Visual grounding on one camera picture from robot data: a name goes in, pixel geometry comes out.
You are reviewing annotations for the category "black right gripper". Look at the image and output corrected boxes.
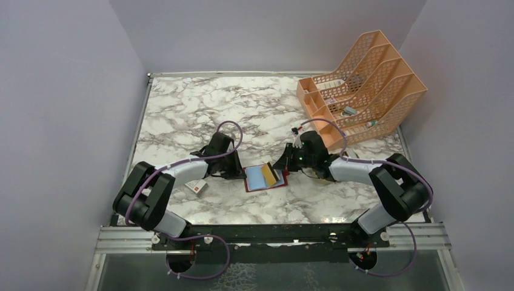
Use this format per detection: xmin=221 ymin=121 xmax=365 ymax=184
xmin=273 ymin=142 xmax=315 ymax=172

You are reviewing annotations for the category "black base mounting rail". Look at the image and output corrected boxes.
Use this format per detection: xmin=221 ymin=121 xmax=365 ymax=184
xmin=152 ymin=223 xmax=390 ymax=254

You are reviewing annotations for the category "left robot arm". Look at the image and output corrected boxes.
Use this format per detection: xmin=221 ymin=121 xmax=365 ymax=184
xmin=113 ymin=132 xmax=246 ymax=249

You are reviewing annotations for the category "peach plastic file organizer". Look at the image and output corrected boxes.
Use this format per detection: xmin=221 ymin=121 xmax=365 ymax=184
xmin=296 ymin=30 xmax=427 ymax=150

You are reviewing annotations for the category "aluminium frame rail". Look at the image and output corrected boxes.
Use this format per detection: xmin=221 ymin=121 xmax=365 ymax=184
xmin=95 ymin=223 xmax=452 ymax=254

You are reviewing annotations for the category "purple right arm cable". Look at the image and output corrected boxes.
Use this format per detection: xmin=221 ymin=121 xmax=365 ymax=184
xmin=293 ymin=118 xmax=435 ymax=278

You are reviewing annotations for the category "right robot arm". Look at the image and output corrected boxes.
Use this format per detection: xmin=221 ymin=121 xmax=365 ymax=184
xmin=273 ymin=131 xmax=433 ymax=247

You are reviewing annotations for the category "red leather card holder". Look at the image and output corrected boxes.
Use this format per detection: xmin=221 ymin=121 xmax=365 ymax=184
xmin=244 ymin=162 xmax=288 ymax=192

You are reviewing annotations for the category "white box in organizer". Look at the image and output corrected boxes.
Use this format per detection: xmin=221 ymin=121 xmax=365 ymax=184
xmin=316 ymin=79 xmax=346 ymax=90

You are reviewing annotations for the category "gold credit card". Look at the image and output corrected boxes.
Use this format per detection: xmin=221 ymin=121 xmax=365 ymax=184
xmin=261 ymin=162 xmax=280 ymax=187

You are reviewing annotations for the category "small white card box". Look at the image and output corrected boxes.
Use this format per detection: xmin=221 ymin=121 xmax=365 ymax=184
xmin=185 ymin=179 xmax=209 ymax=196

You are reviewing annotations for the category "grey item in organizer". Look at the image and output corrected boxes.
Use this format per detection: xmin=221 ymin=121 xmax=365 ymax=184
xmin=341 ymin=106 xmax=359 ymax=117

